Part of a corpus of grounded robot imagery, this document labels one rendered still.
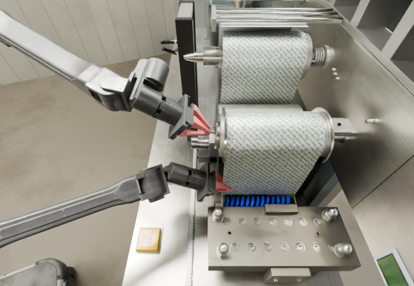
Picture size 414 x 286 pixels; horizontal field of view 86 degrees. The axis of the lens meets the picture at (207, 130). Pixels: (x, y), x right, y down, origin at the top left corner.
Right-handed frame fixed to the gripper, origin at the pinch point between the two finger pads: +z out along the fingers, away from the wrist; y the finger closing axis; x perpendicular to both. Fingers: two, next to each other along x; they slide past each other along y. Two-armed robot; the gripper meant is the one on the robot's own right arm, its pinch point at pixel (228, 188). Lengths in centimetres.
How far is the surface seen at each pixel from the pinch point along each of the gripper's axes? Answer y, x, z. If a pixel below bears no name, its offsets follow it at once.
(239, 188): 0.3, 1.9, 2.7
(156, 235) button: 9.1, -24.2, -13.0
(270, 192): 0.3, 4.3, 12.8
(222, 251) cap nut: 17.3, -1.4, -2.2
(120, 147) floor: -99, -139, -26
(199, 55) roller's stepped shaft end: -30.5, 19.4, -20.6
